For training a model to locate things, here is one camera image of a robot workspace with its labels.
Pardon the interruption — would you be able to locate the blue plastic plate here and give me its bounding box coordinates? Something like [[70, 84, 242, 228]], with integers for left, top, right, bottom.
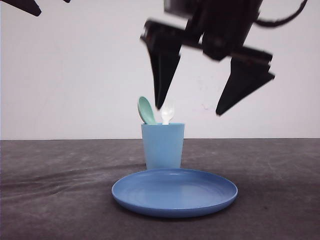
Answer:
[[111, 168, 238, 218]]

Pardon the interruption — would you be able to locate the grey table mat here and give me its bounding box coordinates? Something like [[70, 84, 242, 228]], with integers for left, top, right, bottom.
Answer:
[[0, 138, 320, 240]]

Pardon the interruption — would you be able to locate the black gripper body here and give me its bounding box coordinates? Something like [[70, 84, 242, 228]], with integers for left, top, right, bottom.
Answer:
[[140, 0, 273, 64]]

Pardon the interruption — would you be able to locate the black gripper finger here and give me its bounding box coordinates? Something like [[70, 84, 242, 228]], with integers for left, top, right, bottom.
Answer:
[[215, 58, 275, 116], [4, 0, 42, 17], [147, 46, 181, 110]]

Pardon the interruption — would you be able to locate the mint green plastic spoon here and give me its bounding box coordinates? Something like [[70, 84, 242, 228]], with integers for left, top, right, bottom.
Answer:
[[137, 96, 157, 125]]

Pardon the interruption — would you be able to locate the white plastic fork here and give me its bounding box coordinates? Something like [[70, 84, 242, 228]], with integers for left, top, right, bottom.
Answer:
[[161, 102, 175, 125]]

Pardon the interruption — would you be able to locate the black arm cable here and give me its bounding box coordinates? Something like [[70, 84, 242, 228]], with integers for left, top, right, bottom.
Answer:
[[252, 0, 309, 28]]

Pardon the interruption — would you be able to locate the light blue plastic cup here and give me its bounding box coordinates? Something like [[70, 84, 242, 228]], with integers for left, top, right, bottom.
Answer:
[[141, 123, 185, 170]]

